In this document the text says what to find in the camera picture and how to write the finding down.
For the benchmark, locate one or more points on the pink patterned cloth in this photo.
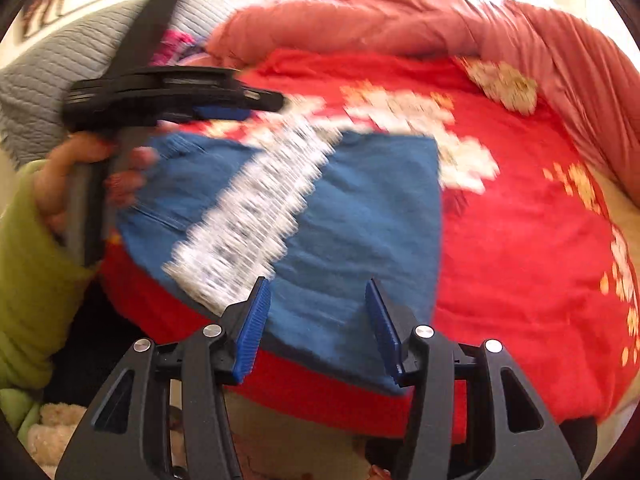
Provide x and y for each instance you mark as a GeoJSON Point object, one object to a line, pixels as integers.
{"type": "Point", "coordinates": [177, 45]}

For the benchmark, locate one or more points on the beige plush toy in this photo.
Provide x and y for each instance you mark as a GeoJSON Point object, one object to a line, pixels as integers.
{"type": "Point", "coordinates": [50, 430]}

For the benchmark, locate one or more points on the salmon pink comforter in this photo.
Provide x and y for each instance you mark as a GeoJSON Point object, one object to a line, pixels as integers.
{"type": "Point", "coordinates": [400, 20]}

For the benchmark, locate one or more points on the cream floral cloth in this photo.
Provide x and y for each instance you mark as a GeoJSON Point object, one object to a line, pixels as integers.
{"type": "Point", "coordinates": [500, 82]}

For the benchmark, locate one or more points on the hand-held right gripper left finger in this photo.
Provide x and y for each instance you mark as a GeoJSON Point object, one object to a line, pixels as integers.
{"type": "Point", "coordinates": [252, 330]}

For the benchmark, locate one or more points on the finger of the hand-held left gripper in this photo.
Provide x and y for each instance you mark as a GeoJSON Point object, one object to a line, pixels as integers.
{"type": "Point", "coordinates": [260, 97]}

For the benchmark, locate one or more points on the grey quilted headboard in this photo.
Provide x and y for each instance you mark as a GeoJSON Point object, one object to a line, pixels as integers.
{"type": "Point", "coordinates": [45, 75]}

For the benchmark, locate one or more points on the person's left hand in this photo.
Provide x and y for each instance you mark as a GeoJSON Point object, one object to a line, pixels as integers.
{"type": "Point", "coordinates": [55, 180]}

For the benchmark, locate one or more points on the red floral blanket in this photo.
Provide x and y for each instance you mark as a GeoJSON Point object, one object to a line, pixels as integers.
{"type": "Point", "coordinates": [500, 285]}

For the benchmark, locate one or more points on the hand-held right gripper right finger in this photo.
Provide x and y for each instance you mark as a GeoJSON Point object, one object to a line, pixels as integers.
{"type": "Point", "coordinates": [382, 330]}

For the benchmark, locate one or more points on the blue pants with lace trim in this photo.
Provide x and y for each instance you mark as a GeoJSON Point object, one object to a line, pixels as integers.
{"type": "Point", "coordinates": [360, 220]}

